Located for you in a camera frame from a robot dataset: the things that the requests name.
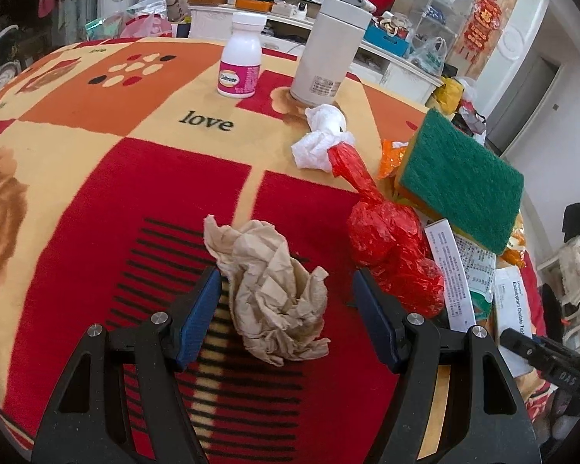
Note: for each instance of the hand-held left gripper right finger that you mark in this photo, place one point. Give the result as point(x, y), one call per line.
point(374, 319)

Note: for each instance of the blue plastic basket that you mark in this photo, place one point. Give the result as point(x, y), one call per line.
point(386, 38)

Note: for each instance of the orange plastic wrapper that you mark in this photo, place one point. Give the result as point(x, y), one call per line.
point(391, 159)

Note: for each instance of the orange box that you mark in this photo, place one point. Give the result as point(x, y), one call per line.
point(254, 5)

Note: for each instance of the grey door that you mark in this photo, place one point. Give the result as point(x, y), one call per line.
point(522, 101)

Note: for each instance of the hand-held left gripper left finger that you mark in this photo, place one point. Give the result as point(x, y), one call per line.
point(200, 314)

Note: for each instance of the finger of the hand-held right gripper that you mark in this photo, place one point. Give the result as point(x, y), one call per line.
point(546, 360)

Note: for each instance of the white medicine box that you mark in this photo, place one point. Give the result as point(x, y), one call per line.
point(510, 309)

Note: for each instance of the printed red orange blanket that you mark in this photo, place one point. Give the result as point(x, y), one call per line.
point(101, 193)

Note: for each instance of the green snack packet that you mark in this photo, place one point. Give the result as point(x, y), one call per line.
point(457, 266)

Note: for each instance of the red knot wall ornament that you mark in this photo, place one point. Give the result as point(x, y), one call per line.
point(483, 17)

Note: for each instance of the crumpled white tissue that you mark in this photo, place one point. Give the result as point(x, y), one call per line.
point(319, 147)

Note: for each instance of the clear plastic bag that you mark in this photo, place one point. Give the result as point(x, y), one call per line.
point(430, 55)

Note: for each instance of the white thermos flask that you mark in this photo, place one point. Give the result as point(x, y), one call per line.
point(324, 48)

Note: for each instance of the clear acrylic shelf rack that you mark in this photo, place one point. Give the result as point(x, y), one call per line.
point(440, 5)

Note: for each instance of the brown paper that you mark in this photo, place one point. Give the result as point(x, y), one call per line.
point(270, 290)

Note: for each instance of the white bottle with pink label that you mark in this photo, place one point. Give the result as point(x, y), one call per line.
point(241, 58)

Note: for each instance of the white chair with floral cushion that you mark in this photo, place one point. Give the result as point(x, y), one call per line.
point(573, 270)

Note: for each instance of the white low cabinet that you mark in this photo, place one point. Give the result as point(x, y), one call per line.
point(406, 70)

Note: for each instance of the pink plastic bag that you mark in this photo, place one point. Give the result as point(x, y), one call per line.
point(145, 26)

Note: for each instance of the green scouring sponge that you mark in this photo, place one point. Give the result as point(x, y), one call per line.
point(459, 183)

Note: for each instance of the beige paper bag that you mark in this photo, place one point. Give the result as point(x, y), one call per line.
point(178, 5)

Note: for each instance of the yellow bag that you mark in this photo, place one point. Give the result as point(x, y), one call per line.
point(449, 96)

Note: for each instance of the red plastic bag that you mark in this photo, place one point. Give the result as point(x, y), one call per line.
point(391, 237)

